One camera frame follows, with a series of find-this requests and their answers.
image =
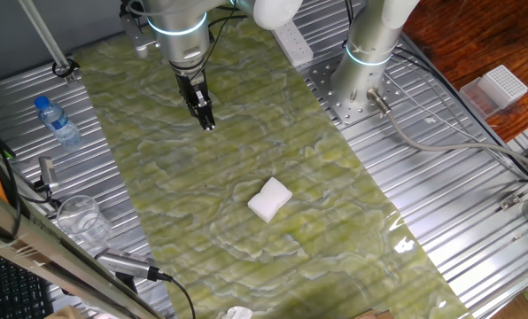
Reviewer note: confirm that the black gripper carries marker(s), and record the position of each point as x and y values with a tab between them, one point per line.
191	82

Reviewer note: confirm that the white sponge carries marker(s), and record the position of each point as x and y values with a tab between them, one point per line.
268	199

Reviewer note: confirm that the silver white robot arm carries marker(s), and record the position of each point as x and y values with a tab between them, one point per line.
182	40

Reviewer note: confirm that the green marble pattern mat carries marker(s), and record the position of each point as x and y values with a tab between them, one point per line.
246	146

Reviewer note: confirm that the white power strip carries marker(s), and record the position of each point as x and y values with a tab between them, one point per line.
295	44

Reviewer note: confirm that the water bottle blue cap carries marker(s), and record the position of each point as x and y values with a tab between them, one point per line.
60	126

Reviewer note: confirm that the clear glass beaker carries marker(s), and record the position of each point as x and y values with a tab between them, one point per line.
84	221

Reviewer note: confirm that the aluminium pole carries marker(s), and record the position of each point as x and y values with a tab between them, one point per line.
42	33

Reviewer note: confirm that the crumpled white tissue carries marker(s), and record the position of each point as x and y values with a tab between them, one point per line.
237	313

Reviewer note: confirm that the tan wooden block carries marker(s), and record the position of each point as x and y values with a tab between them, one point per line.
64	313

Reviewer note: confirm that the black keyboard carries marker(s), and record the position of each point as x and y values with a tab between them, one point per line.
11	292

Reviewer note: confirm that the brown cardboard piece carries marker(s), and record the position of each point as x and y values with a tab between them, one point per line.
372	315

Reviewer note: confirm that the clear plastic box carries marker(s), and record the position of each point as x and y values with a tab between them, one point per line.
476	101

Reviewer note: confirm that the white pipette tip box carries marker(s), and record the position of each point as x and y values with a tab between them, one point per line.
505	84

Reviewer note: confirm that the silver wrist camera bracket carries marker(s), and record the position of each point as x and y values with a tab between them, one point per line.
137	37

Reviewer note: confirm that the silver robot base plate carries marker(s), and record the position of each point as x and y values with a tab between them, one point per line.
348	113

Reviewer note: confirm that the small silver camera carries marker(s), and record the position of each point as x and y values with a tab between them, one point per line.
48	170

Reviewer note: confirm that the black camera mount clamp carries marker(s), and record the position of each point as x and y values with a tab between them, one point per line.
47	187

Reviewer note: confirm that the silver ribbed camera bar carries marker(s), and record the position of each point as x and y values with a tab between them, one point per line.
126	265

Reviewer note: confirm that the black camera stand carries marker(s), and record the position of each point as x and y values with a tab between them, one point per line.
126	282

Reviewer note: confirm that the aluminium frame beam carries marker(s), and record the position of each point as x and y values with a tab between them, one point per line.
47	252

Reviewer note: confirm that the small metal corner bracket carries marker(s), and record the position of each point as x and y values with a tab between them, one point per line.
510	202

